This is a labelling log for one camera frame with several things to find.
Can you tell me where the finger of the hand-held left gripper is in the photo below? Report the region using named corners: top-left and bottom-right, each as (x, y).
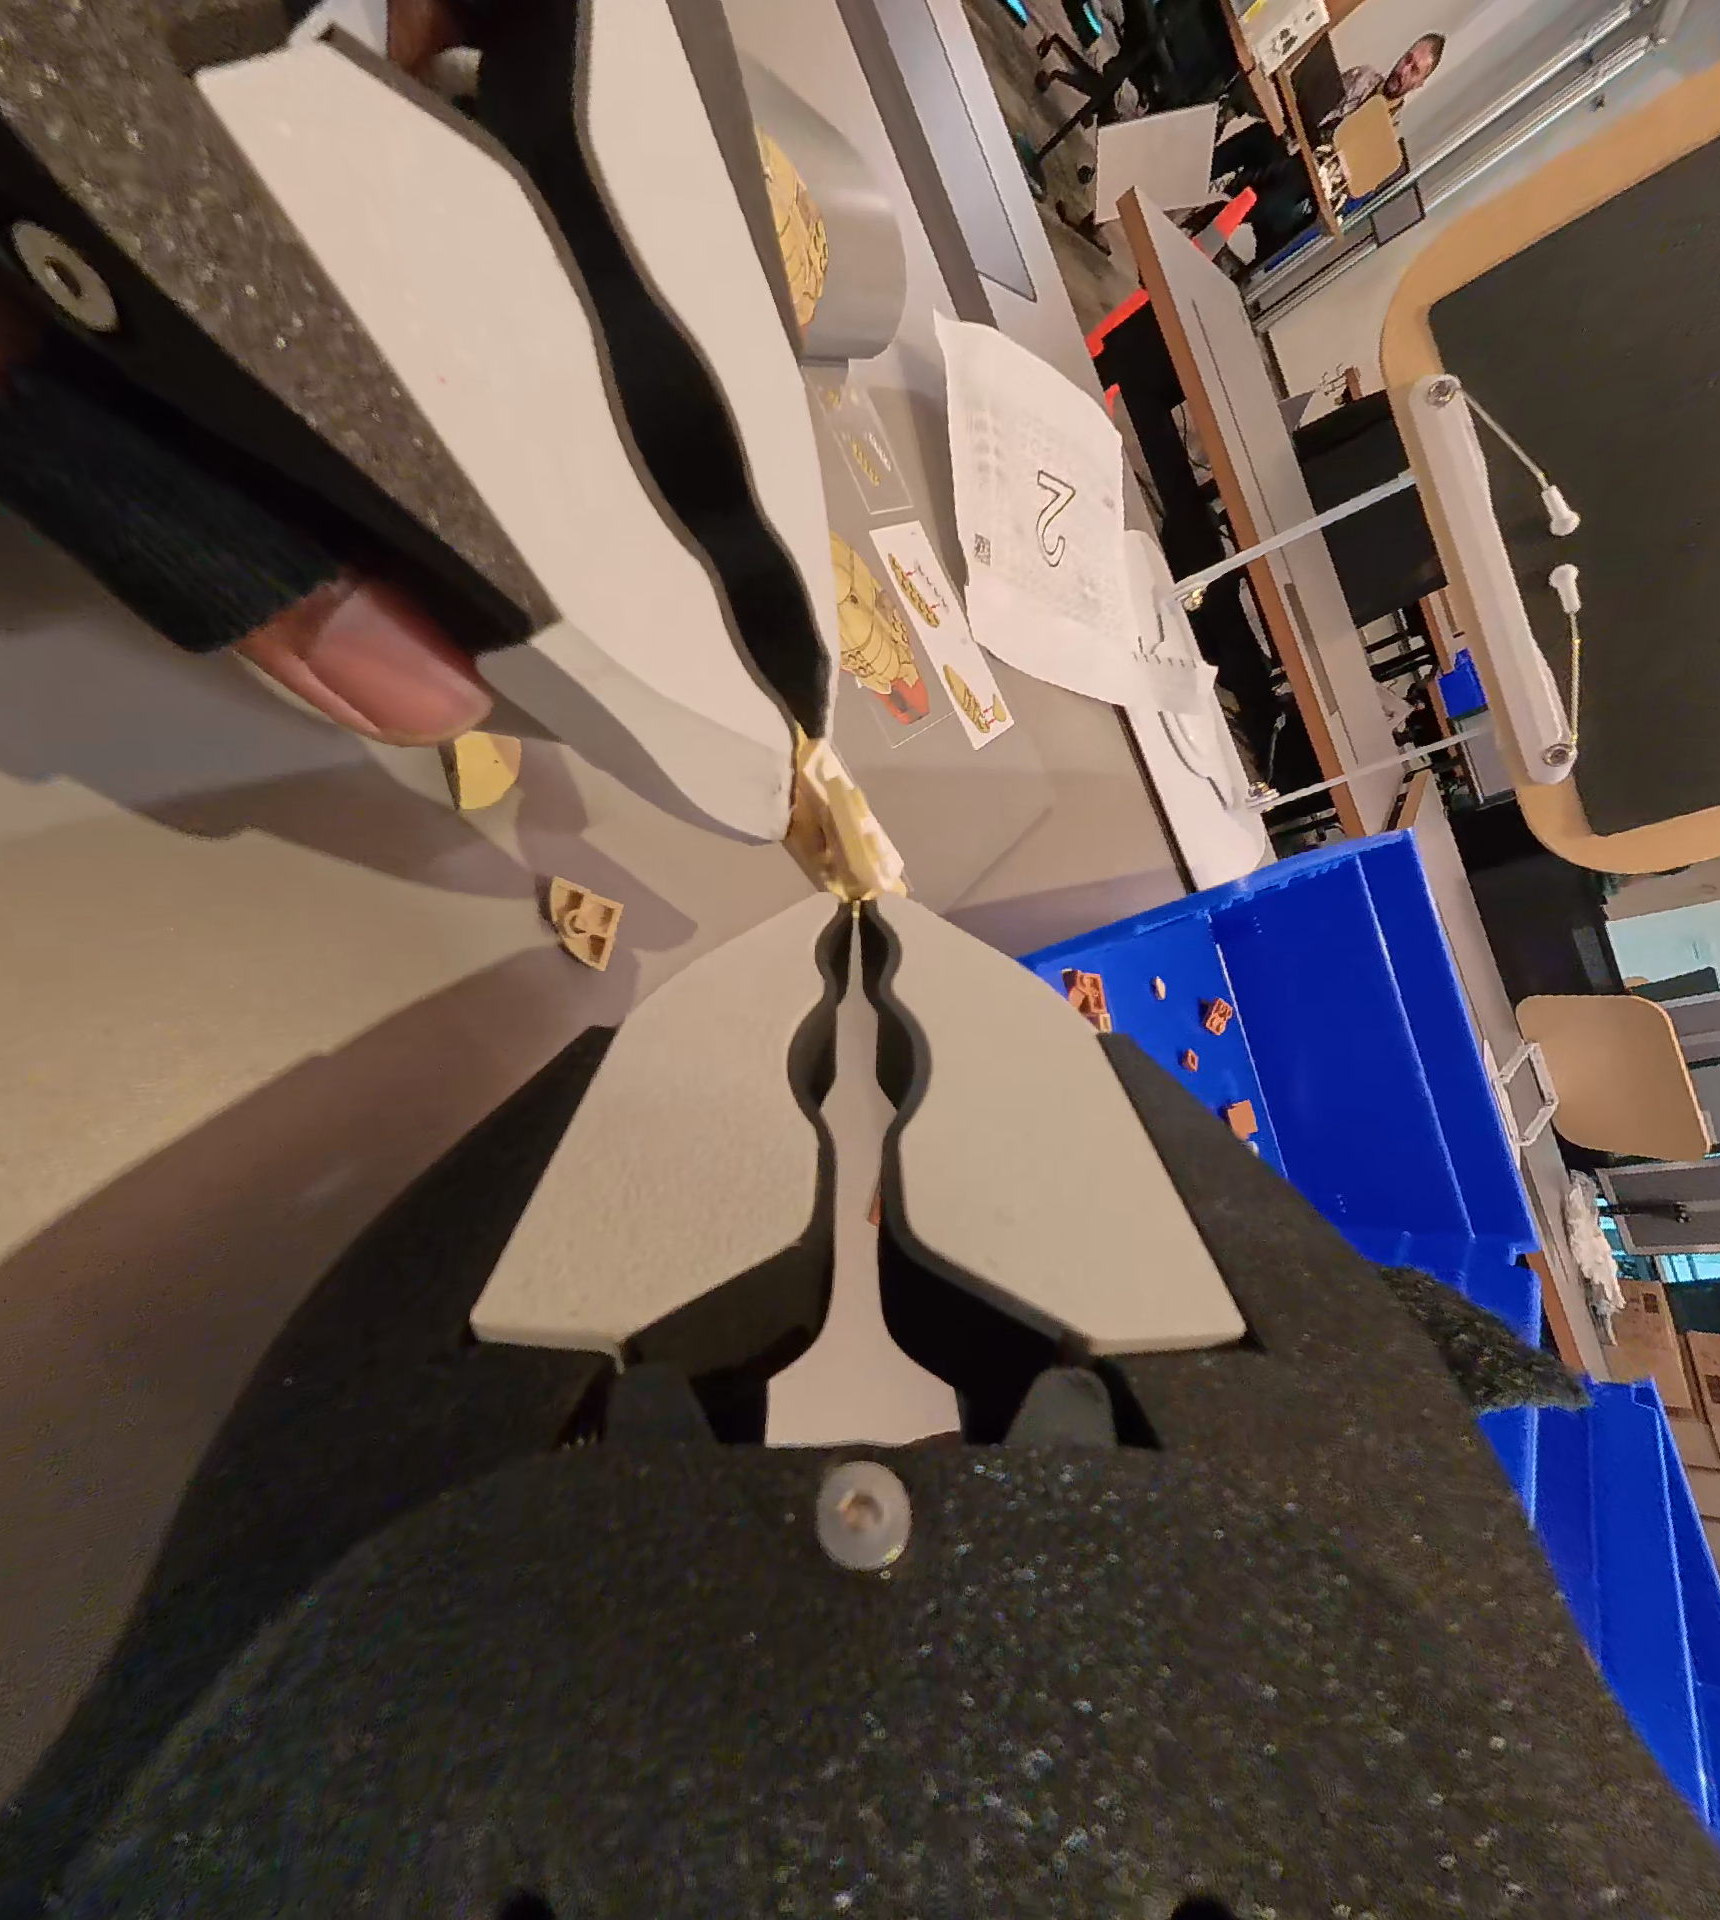
top-left (194, 25), bottom-right (820, 841)
top-left (484, 0), bottom-right (842, 738)

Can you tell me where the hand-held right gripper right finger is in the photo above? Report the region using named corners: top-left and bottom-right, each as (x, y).
top-left (860, 896), bottom-right (1248, 1390)

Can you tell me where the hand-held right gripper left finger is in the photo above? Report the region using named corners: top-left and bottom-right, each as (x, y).
top-left (471, 893), bottom-right (857, 1398)

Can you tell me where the tan brick assembly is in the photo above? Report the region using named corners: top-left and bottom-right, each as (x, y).
top-left (793, 732), bottom-right (911, 905)

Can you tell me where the person's left hand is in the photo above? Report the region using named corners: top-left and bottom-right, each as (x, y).
top-left (233, 576), bottom-right (498, 747)

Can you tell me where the grey instruction booklet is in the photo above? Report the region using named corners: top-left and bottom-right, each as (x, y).
top-left (732, 44), bottom-right (1020, 751)

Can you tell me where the group of small loose bricks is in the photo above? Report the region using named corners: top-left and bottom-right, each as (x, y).
top-left (1063, 965), bottom-right (1264, 1150)

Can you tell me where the blue plastic storage bin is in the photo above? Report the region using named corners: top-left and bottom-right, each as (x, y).
top-left (1474, 1265), bottom-right (1720, 1920)
top-left (1017, 823), bottom-right (1552, 1321)

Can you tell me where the white printed paper sheet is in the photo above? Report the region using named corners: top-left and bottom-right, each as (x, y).
top-left (935, 312), bottom-right (1222, 708)

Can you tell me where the black office chair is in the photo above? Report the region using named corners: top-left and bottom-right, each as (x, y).
top-left (1017, 0), bottom-right (1163, 168)

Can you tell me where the clear acrylic board stand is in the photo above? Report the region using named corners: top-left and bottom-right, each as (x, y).
top-left (1131, 464), bottom-right (1493, 888)

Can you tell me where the tan wooden chair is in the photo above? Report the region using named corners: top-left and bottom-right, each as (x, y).
top-left (1512, 992), bottom-right (1713, 1157)

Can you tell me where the white bar with pull cords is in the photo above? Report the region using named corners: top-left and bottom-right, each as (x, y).
top-left (1407, 374), bottom-right (1591, 790)

